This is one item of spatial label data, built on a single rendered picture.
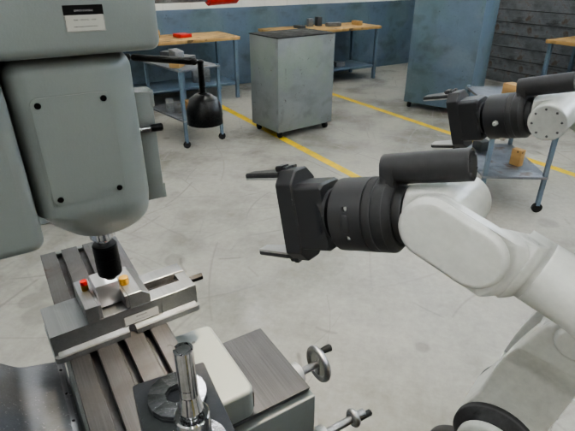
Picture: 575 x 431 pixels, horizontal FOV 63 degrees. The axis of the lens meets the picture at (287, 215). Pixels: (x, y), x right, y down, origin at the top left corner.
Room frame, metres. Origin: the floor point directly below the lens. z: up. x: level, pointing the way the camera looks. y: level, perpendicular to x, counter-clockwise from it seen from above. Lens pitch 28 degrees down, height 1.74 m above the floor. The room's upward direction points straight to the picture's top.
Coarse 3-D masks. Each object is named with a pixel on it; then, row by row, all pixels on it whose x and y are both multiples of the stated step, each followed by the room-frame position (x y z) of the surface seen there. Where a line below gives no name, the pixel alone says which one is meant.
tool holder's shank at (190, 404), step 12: (180, 348) 0.43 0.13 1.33; (192, 348) 0.43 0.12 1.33; (180, 360) 0.41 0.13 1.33; (192, 360) 0.42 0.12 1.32; (180, 372) 0.42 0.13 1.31; (192, 372) 0.42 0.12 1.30; (180, 384) 0.42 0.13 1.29; (192, 384) 0.42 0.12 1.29; (180, 396) 0.42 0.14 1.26; (192, 396) 0.42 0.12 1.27; (180, 408) 0.42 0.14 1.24; (192, 408) 0.41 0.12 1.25
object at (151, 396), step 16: (144, 384) 0.54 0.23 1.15; (160, 384) 0.53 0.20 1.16; (176, 384) 0.53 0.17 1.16; (208, 384) 0.54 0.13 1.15; (144, 400) 0.51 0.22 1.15; (160, 400) 0.50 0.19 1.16; (176, 400) 0.51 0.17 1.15; (208, 400) 0.51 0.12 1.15; (144, 416) 0.48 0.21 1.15; (160, 416) 0.47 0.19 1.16; (224, 416) 0.48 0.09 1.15
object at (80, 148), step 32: (0, 64) 0.70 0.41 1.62; (32, 64) 0.69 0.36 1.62; (64, 64) 0.71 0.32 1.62; (96, 64) 0.73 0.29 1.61; (128, 64) 0.78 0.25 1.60; (32, 96) 0.67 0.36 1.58; (64, 96) 0.69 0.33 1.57; (96, 96) 0.72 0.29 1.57; (128, 96) 0.76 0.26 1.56; (32, 128) 0.67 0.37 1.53; (64, 128) 0.69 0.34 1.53; (96, 128) 0.71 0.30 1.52; (128, 128) 0.75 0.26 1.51; (32, 160) 0.67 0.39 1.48; (64, 160) 0.68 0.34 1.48; (96, 160) 0.71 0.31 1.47; (128, 160) 0.74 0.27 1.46; (32, 192) 0.68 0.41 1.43; (64, 192) 0.68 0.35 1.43; (96, 192) 0.70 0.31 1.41; (128, 192) 0.73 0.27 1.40; (64, 224) 0.69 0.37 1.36; (96, 224) 0.71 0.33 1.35; (128, 224) 0.76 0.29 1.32
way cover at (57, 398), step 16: (0, 368) 0.78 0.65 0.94; (16, 368) 0.81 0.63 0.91; (32, 368) 0.82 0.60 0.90; (48, 368) 0.83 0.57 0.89; (64, 368) 0.83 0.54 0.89; (0, 384) 0.73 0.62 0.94; (16, 384) 0.76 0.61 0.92; (32, 384) 0.77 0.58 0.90; (48, 384) 0.77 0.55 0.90; (64, 384) 0.78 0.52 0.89; (0, 400) 0.69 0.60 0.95; (16, 400) 0.71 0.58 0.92; (32, 400) 0.72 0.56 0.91; (48, 400) 0.73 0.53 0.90; (64, 400) 0.73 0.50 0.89; (0, 416) 0.64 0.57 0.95; (16, 416) 0.66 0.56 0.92; (32, 416) 0.68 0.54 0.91; (48, 416) 0.68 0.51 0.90; (64, 416) 0.69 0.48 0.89
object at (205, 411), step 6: (204, 402) 0.44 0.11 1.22; (204, 408) 0.43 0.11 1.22; (174, 414) 0.43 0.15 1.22; (180, 414) 0.42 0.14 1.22; (204, 414) 0.42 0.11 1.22; (174, 420) 0.42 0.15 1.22; (180, 420) 0.42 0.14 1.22; (186, 420) 0.42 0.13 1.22; (192, 420) 0.42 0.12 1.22; (198, 420) 0.42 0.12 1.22; (204, 420) 0.42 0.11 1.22; (180, 426) 0.41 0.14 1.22; (186, 426) 0.41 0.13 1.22; (192, 426) 0.41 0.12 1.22; (198, 426) 0.41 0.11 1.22; (204, 426) 0.41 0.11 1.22
